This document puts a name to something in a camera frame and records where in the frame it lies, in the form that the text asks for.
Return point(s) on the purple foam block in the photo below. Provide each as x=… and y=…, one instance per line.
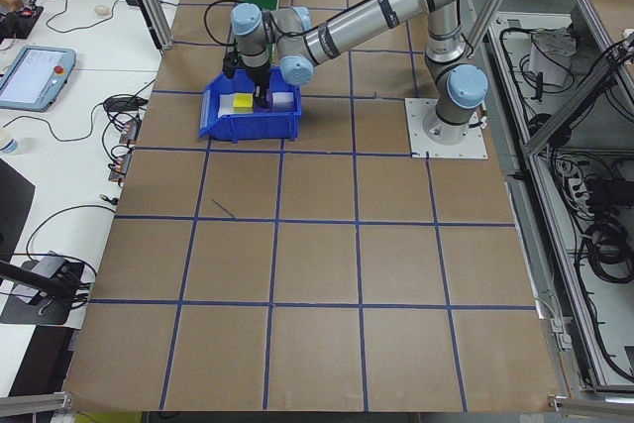
x=269, y=105

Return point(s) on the yellow foam block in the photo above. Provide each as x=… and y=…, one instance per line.
x=243, y=103

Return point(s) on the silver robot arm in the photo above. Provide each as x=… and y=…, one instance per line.
x=366, y=17

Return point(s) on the white foam pad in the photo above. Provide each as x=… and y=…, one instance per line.
x=285, y=101

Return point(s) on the blue plastic storage bin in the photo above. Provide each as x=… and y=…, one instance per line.
x=247, y=128

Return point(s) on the brown circuit board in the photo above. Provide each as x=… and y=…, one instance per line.
x=120, y=169
x=130, y=133

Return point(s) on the flat black adapter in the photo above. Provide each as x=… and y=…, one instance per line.
x=124, y=104

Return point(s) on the white oval mouse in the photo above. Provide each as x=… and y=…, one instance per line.
x=101, y=10

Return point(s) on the white side table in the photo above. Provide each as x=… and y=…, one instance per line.
x=74, y=83

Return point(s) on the blue grey teach pendant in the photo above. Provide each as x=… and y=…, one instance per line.
x=30, y=77

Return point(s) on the black electronics box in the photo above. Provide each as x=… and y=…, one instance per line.
x=22, y=22

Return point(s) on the black flat panel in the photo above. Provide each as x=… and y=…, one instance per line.
x=12, y=210

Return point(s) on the white paper bag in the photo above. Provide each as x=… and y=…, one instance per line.
x=550, y=62

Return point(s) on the black device on stand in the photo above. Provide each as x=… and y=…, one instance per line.
x=44, y=306

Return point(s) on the aluminium corner bar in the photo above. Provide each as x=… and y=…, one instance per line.
x=34, y=400
x=589, y=402

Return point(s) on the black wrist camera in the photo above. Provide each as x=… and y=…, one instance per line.
x=230, y=64

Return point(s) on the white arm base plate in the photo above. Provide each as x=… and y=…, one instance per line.
x=421, y=145

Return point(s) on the V-shaped metal bar frame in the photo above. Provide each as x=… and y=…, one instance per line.
x=564, y=115

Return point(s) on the grey metal bracket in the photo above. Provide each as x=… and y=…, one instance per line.
x=560, y=336

